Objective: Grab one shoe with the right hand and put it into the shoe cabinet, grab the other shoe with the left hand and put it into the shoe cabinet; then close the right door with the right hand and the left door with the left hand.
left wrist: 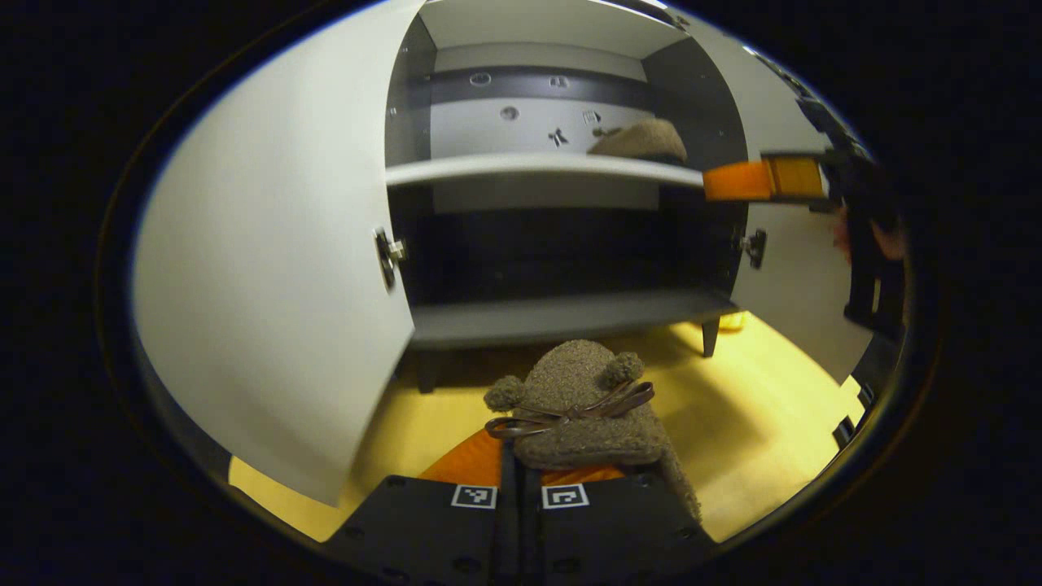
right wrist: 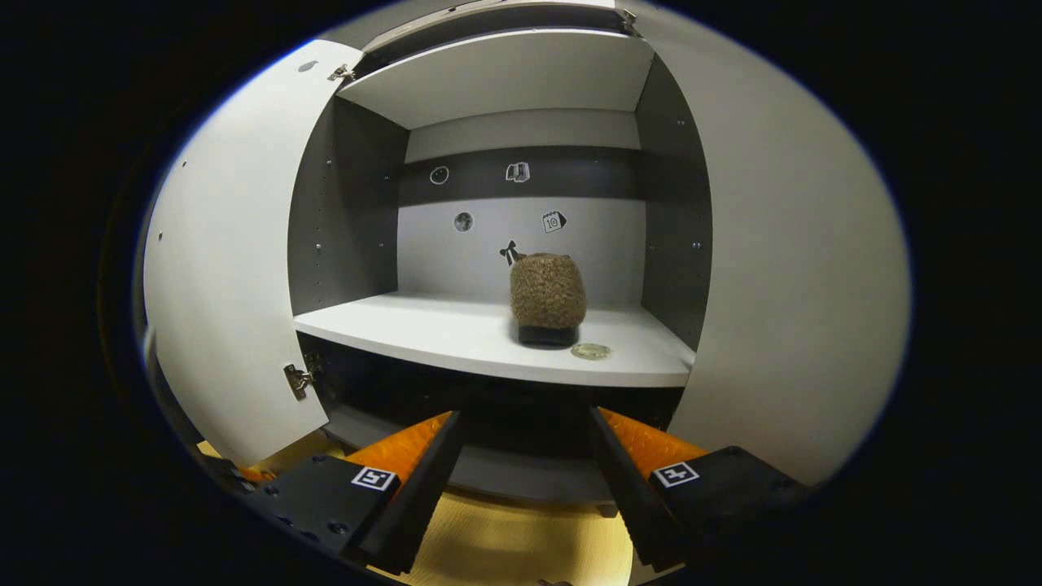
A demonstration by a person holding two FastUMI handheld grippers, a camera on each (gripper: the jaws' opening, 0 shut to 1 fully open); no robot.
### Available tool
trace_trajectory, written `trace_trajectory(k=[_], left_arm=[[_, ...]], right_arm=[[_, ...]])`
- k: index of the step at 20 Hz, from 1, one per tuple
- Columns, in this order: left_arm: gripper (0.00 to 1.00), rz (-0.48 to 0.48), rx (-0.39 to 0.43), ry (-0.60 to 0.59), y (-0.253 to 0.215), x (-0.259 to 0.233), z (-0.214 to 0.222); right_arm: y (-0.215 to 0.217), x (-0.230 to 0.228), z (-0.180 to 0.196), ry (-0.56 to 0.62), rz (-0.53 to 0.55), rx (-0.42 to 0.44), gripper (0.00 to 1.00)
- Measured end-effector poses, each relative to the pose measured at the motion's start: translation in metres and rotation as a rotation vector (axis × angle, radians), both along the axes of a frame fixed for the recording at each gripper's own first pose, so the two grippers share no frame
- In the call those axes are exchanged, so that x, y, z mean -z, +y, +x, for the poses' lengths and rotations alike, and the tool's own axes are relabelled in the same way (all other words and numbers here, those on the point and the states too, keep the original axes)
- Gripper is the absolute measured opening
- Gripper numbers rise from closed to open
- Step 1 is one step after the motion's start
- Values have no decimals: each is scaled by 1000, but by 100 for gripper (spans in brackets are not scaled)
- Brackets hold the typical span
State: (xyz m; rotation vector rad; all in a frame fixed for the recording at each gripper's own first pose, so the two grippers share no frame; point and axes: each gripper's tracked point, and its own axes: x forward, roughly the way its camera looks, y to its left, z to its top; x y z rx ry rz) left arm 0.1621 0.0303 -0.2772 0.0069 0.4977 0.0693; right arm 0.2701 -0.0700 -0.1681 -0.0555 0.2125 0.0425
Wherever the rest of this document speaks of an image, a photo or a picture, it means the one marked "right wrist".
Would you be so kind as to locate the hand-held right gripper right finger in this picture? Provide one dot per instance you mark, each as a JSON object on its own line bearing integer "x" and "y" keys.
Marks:
{"x": 631, "y": 488}

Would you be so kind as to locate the small round clear disc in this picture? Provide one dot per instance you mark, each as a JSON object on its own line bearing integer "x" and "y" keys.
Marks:
{"x": 591, "y": 352}

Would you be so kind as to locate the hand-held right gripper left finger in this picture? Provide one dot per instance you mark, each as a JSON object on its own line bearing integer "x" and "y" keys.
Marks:
{"x": 419, "y": 488}

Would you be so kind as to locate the white shoe cabinet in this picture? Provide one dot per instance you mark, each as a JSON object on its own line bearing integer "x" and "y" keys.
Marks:
{"x": 456, "y": 260}

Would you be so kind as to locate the brown fuzzy shoe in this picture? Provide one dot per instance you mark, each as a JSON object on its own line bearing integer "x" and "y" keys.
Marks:
{"x": 547, "y": 293}

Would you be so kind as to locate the white shoe cabinet door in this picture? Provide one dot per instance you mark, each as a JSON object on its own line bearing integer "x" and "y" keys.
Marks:
{"x": 228, "y": 260}
{"x": 798, "y": 260}

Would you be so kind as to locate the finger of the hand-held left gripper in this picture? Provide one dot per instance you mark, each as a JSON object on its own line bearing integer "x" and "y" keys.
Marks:
{"x": 244, "y": 474}

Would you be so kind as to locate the white cabinet shelf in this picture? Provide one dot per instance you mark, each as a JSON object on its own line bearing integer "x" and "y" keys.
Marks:
{"x": 440, "y": 334}
{"x": 505, "y": 77}

